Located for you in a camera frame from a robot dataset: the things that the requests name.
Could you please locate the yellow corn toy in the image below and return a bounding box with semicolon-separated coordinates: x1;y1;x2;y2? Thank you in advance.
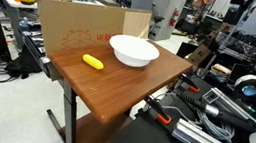
80;53;107;72

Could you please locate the white plastic bowl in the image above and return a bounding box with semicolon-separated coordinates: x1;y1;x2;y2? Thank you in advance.
106;32;163;72

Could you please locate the light wooden panel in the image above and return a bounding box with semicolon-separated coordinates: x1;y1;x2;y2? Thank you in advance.
121;9;153;41

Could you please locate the red fire extinguisher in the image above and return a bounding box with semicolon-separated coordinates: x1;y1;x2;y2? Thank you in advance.
169;7;181;28

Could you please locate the brown cardboard sheet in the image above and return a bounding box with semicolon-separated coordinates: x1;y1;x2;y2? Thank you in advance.
30;0;127;67

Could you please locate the brown cardboard box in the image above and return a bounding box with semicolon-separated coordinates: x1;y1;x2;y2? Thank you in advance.
183;41;215;70

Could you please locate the wooden table support panel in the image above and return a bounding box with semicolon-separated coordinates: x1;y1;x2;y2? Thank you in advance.
72;108;136;143

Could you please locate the black bag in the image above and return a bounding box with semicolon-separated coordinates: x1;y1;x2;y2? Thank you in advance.
3;43;46;82

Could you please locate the black clamp orange handle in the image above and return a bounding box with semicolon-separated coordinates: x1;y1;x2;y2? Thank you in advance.
176;72;203;94
140;93;177;127

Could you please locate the grey metal table frame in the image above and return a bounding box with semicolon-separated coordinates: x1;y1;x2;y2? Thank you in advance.
41;76;87;143

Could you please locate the thick black cable connector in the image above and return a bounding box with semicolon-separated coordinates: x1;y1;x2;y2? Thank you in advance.
171;90;256;133

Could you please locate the grey coiled cable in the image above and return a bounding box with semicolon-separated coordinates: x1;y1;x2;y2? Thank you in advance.
192;108;239;143

